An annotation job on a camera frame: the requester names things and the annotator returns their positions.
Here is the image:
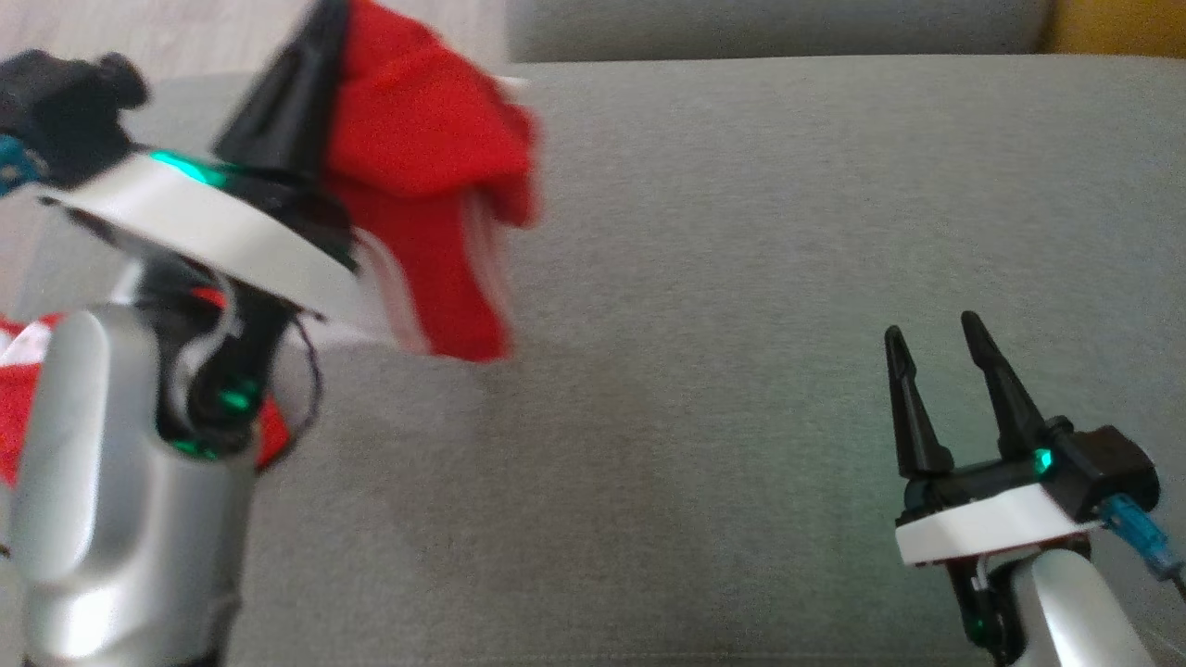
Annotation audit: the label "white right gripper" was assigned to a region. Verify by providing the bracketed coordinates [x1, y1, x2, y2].
[884, 310, 1105, 567]

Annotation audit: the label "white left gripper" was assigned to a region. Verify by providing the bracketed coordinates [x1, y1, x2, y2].
[39, 0, 373, 327]

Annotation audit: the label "red basketball jersey number 23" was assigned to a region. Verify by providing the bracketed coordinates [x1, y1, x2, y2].
[320, 0, 544, 363]

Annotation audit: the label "red shorts with white stripe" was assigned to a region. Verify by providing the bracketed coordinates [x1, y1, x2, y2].
[0, 313, 290, 487]

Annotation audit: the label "grey fabric sofa seat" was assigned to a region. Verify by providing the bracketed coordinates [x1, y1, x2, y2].
[0, 54, 1186, 667]

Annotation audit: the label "yellow panel behind sofa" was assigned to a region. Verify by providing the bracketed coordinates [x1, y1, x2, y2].
[1038, 0, 1186, 59]

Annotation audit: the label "grey sofa back cushion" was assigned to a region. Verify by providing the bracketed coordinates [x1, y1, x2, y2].
[506, 0, 1059, 64]

